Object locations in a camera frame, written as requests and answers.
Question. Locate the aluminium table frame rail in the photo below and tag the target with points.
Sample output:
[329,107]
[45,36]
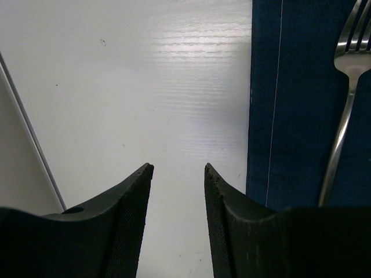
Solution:
[25,121]

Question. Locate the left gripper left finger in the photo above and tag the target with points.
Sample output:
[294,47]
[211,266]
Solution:
[98,238]

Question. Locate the navy whale placemat cloth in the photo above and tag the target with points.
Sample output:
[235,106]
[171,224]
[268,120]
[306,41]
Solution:
[296,99]

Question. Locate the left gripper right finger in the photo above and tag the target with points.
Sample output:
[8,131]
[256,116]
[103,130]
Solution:
[250,240]

